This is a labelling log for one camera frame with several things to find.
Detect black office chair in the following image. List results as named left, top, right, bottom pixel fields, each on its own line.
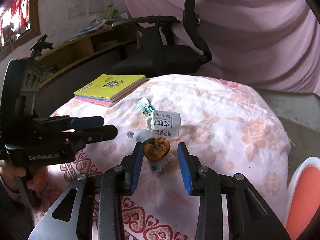
left=110, top=0, right=213, bottom=78

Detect pink hanging sheet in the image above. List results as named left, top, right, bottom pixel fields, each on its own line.
left=117, top=0, right=320, bottom=97

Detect white skin cream box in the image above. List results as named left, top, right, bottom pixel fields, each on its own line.
left=151, top=111, right=181, bottom=139

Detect yellow book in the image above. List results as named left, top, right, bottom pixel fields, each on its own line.
left=74, top=74, right=147, bottom=101

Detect green crumpled wrapper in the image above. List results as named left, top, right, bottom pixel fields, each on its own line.
left=135, top=96, right=154, bottom=120

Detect black tripod on desk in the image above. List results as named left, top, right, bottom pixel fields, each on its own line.
left=29, top=34, right=53, bottom=58

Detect person's left hand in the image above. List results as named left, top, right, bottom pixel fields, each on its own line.
left=0, top=159, right=49, bottom=193

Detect window with red decoration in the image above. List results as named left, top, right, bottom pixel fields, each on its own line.
left=1, top=0, right=41, bottom=60

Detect pink book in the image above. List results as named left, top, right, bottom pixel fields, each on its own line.
left=74, top=79, right=147, bottom=107

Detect black camera module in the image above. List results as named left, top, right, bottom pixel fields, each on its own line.
left=1, top=57, right=43, bottom=131

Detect white orange trash basin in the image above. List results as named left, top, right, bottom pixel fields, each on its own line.
left=285, top=157, right=319, bottom=239

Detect wooden shelf desk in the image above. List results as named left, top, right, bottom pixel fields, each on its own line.
left=36, top=27, right=136, bottom=87

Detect floral pink tablecloth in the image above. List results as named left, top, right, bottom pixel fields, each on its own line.
left=33, top=75, right=290, bottom=239

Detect pile of papers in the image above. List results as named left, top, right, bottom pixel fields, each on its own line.
left=72, top=4, right=130, bottom=40

